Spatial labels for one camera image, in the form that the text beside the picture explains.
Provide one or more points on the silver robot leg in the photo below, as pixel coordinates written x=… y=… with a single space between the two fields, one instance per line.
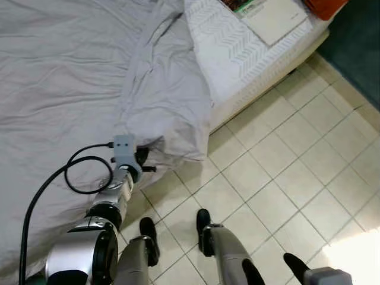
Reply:
x=225 y=243
x=133 y=261

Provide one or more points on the silver left robot leg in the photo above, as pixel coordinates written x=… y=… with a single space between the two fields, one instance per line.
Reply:
x=133 y=261

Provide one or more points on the white chevron patterned mattress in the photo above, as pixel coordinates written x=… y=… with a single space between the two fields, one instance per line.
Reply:
x=231 y=53

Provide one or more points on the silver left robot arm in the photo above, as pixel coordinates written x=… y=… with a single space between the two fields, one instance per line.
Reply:
x=113 y=196

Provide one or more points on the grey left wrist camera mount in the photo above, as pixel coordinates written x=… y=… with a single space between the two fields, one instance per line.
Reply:
x=124 y=148

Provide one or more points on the silver right robot leg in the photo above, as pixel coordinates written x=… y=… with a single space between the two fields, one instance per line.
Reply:
x=225 y=243

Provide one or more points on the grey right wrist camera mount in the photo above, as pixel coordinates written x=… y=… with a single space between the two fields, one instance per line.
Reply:
x=329 y=277

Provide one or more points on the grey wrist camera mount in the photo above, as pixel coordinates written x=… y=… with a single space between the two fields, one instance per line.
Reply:
x=124 y=148
x=329 y=277

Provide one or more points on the white book with photo cover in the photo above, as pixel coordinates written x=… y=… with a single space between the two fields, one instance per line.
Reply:
x=273 y=24

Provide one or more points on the orange pillow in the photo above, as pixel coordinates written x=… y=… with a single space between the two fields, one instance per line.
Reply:
x=323 y=7

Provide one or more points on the grey blanket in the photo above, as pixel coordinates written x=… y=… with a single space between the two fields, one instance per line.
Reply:
x=59 y=71

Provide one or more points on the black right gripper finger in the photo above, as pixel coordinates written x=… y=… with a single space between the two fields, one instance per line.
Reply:
x=295 y=266
x=252 y=273

